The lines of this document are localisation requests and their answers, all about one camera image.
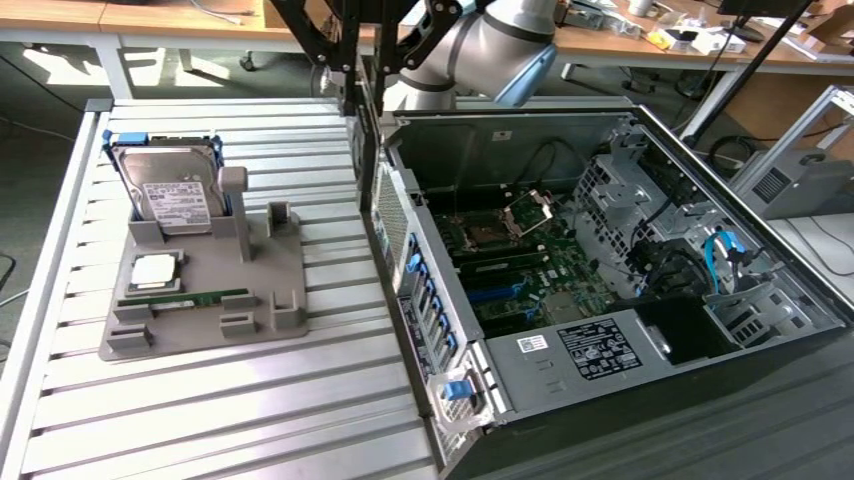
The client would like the wooden desk with clutter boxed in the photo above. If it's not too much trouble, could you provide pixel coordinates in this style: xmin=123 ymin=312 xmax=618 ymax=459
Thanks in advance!
xmin=552 ymin=0 xmax=854 ymax=146

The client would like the grey metal device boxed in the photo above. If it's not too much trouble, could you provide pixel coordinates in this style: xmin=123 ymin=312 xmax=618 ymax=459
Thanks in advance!
xmin=563 ymin=0 xmax=646 ymax=36

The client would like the wooden desk with white legs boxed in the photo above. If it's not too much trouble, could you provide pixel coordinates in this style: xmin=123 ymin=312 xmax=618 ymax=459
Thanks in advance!
xmin=0 ymin=0 xmax=401 ymax=99

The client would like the silver hard disk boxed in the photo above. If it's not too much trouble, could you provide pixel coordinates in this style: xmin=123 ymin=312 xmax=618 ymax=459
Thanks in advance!
xmin=113 ymin=144 xmax=219 ymax=236

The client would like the hard disk drive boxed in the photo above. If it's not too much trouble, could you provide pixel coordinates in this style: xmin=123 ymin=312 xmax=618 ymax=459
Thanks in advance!
xmin=101 ymin=129 xmax=232 ymax=224

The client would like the metal socket cover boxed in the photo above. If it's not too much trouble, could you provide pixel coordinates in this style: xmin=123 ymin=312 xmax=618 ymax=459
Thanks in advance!
xmin=503 ymin=189 xmax=559 ymax=236

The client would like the CPU socket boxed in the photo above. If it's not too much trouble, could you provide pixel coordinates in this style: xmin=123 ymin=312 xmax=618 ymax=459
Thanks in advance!
xmin=443 ymin=209 xmax=528 ymax=254

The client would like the white box on desk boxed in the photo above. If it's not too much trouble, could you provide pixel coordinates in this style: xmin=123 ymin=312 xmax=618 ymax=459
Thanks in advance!
xmin=650 ymin=27 xmax=746 ymax=55

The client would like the black RAM stick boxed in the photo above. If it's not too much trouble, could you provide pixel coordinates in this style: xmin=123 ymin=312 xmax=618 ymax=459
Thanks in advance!
xmin=458 ymin=251 xmax=552 ymax=276

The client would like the grey plastic parts rack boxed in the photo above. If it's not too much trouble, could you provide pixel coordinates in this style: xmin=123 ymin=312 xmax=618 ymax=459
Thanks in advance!
xmin=97 ymin=167 xmax=312 ymax=362

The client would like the black slanted stand pole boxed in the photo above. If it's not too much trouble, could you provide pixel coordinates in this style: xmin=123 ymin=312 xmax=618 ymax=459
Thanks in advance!
xmin=679 ymin=0 xmax=819 ymax=146

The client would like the blue expansion slot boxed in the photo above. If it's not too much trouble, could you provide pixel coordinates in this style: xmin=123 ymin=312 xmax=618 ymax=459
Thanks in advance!
xmin=466 ymin=283 xmax=530 ymax=302

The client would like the green motherboard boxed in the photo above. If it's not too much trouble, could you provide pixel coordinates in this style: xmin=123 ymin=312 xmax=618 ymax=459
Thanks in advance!
xmin=426 ymin=192 xmax=622 ymax=337

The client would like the silver CPU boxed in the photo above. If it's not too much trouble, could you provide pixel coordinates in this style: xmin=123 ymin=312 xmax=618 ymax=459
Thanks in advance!
xmin=129 ymin=254 xmax=183 ymax=292

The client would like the green RAM stick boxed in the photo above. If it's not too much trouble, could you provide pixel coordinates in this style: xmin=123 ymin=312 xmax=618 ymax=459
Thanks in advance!
xmin=119 ymin=290 xmax=252 ymax=307

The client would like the brown cardboard piece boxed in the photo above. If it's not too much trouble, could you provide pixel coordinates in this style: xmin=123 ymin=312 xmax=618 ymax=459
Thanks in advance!
xmin=803 ymin=0 xmax=854 ymax=56

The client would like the grey computer tower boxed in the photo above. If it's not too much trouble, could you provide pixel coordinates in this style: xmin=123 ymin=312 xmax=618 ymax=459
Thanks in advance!
xmin=730 ymin=147 xmax=854 ymax=221

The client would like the grey power supply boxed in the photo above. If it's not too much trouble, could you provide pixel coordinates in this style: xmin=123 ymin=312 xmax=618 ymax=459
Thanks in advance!
xmin=483 ymin=307 xmax=675 ymax=416

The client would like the grey metal disk bay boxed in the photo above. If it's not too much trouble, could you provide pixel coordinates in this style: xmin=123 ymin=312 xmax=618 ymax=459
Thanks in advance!
xmin=703 ymin=284 xmax=802 ymax=350

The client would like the open grey PC case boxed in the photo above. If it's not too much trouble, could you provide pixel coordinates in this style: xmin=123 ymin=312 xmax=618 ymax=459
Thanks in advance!
xmin=357 ymin=97 xmax=854 ymax=480

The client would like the white cable on desk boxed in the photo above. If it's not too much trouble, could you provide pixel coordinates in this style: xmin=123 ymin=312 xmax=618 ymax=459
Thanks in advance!
xmin=189 ymin=0 xmax=259 ymax=25

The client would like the blue disk wire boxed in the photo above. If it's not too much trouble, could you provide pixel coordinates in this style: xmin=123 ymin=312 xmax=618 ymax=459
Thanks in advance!
xmin=703 ymin=227 xmax=746 ymax=301

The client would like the aluminium profile frame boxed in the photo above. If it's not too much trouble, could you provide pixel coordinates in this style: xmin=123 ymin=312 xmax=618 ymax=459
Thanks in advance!
xmin=766 ymin=84 xmax=854 ymax=169

